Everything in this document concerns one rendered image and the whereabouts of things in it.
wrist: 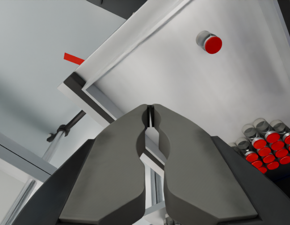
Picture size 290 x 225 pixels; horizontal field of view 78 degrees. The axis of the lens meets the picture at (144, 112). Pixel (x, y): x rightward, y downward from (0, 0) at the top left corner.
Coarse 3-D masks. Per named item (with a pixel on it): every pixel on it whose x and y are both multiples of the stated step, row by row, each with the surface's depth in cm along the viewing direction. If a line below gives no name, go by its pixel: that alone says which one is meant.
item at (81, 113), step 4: (80, 112) 127; (84, 112) 128; (76, 116) 127; (80, 116) 127; (72, 120) 127; (76, 120) 127; (68, 124) 128; (72, 124) 127; (60, 128) 128; (64, 128) 128; (68, 128) 128; (68, 132) 131; (48, 136) 147; (52, 136) 135; (64, 136) 131; (48, 140) 140; (52, 140) 138
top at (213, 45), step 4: (208, 40) 22; (212, 40) 22; (216, 40) 22; (220, 40) 22; (208, 44) 22; (212, 44) 22; (216, 44) 22; (220, 44) 22; (208, 48) 22; (212, 48) 22; (216, 48) 22; (220, 48) 22; (208, 52) 22; (212, 52) 22; (216, 52) 22
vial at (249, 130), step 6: (246, 126) 34; (252, 126) 33; (246, 132) 33; (252, 132) 32; (258, 132) 32; (252, 138) 31; (258, 138) 31; (252, 144) 31; (258, 144) 31; (264, 144) 31
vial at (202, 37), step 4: (200, 32) 25; (204, 32) 24; (208, 32) 24; (200, 36) 24; (204, 36) 23; (208, 36) 23; (212, 36) 22; (216, 36) 23; (196, 40) 26; (200, 40) 24; (204, 40) 23; (200, 44) 24; (204, 44) 22; (204, 48) 23
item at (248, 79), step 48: (192, 0) 23; (240, 0) 23; (144, 48) 27; (192, 48) 27; (240, 48) 27; (288, 48) 24; (96, 96) 28; (144, 96) 31; (192, 96) 31; (240, 96) 31; (288, 96) 31
